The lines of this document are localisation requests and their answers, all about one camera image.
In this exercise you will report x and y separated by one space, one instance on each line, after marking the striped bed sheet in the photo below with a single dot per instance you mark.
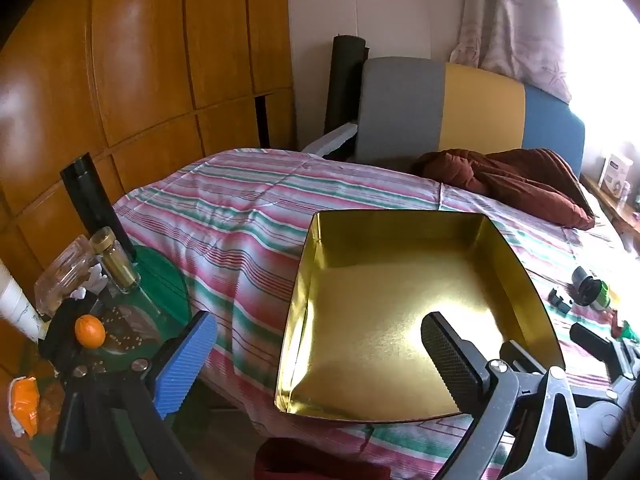
225 220

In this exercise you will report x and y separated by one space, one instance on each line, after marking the brown quilt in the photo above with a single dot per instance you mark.
500 175

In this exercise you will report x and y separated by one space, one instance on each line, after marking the small black clip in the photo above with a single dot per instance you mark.
561 305

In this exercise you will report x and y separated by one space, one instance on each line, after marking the orange packet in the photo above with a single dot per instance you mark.
25 400

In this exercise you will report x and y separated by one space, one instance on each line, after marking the white cardboard box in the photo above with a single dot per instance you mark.
615 172

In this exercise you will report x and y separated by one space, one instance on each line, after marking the green round glass table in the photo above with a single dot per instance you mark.
160 280

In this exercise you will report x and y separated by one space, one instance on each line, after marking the wooden side table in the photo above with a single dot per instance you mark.
607 205

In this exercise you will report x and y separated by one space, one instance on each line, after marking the wooden wardrobe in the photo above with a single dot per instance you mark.
150 60

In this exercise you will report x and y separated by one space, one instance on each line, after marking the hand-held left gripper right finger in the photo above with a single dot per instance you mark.
450 360

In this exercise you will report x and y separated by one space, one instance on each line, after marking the gold metal tin tray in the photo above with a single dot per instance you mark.
400 285

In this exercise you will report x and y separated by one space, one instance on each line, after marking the clear glass jar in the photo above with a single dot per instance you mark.
62 275

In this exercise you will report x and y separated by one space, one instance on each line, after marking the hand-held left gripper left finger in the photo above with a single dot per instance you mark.
185 365

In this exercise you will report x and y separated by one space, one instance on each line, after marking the black cylinder roll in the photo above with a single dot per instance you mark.
589 290

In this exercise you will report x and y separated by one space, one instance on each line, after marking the black object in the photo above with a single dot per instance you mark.
57 340

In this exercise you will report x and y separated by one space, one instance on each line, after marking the orange fruit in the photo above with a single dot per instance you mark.
90 331

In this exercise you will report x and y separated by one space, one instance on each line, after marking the grey yellow blue headboard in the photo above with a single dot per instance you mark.
400 110

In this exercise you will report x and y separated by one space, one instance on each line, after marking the white padded armrest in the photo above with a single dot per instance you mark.
332 137

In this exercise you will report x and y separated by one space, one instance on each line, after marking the glass bottle with gold cap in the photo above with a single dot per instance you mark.
117 265

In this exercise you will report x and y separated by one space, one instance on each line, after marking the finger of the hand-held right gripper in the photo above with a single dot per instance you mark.
607 410
595 342

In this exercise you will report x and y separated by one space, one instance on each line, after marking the tall black cylinder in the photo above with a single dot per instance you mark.
92 200

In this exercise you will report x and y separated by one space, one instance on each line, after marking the white paper cup stack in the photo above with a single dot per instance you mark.
15 305

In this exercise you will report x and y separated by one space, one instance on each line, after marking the black rolled mat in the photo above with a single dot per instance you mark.
345 85

